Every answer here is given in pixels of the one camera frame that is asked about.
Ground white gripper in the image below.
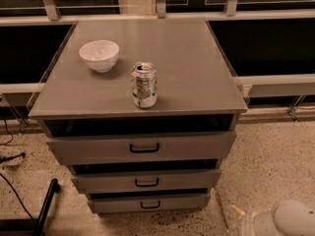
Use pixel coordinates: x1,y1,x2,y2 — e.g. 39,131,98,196
231,205,275,236

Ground grey bottom drawer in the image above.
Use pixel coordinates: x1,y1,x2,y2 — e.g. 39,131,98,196
88,193,211,213

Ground grey drawer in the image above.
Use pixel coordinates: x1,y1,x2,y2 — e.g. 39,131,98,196
88,193,211,213
72,169,221,194
47,131,236,165

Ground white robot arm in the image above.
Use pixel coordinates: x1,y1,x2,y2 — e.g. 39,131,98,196
232,200,315,236

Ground grey middle drawer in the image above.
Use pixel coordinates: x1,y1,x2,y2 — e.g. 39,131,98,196
72,169,221,194

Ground grey drawer cabinet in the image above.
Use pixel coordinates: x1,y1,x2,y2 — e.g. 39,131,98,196
30,20,246,213

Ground grey top drawer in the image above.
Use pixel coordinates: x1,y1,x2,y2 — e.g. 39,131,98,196
47,131,236,165

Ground silver soda can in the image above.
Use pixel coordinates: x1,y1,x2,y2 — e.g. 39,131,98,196
131,62,158,108

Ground metal window railing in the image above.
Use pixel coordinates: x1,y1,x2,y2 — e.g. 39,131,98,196
1,0,314,124

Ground black metal stand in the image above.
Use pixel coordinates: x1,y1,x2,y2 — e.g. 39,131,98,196
0,178,60,236

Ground white ceramic bowl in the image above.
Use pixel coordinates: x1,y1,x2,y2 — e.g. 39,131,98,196
79,40,120,73

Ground black floor cable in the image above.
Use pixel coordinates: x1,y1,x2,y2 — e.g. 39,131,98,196
0,172,34,220

